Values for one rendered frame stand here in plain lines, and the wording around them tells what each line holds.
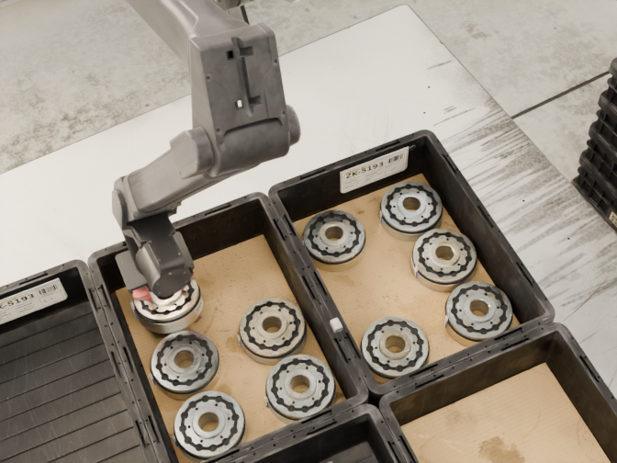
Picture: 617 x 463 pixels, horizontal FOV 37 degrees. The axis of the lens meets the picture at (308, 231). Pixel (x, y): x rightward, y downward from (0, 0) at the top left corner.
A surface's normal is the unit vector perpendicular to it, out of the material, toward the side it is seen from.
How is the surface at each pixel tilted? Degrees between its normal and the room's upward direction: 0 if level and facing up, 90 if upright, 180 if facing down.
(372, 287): 0
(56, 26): 0
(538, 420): 0
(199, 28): 17
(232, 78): 57
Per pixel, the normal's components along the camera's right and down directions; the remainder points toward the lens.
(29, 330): -0.04, -0.56
